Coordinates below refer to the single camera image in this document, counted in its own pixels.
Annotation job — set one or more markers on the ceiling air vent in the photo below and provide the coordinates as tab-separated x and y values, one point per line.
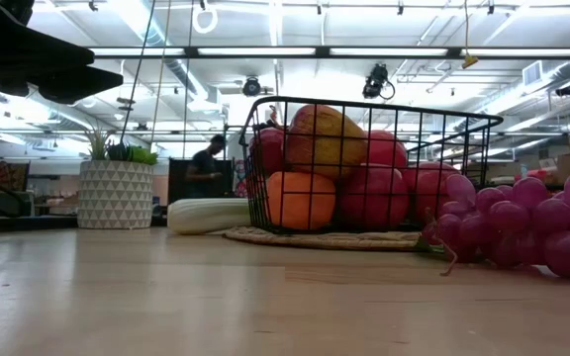
532	74

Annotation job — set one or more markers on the white and green leek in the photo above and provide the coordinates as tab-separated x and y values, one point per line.
206	216

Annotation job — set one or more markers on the red and yellow apple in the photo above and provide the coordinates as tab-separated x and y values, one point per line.
324	143

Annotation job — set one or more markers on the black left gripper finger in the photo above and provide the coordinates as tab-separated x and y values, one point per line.
82	84
42	52

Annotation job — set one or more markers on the black aluminium table frame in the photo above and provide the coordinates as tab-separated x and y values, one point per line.
32	223

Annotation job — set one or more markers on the purple grape bunch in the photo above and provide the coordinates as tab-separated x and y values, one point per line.
527	222

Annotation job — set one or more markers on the round woven placemat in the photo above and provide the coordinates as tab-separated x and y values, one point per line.
324	240

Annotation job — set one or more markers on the yellow hanging tag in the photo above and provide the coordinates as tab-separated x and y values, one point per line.
469	62

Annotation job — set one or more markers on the person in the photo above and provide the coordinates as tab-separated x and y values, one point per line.
205	170

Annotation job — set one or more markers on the black ceiling camera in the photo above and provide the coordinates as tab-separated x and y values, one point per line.
252	86
376	81

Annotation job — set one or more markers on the dark maroon pomegranate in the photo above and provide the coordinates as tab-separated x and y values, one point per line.
388	148

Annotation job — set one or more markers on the orange fruit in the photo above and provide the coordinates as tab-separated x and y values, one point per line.
300	203

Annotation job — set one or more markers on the black overhead light beam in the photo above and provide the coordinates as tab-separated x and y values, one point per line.
191	51

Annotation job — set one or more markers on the plant in white patterned pot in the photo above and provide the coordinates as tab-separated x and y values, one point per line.
116	195

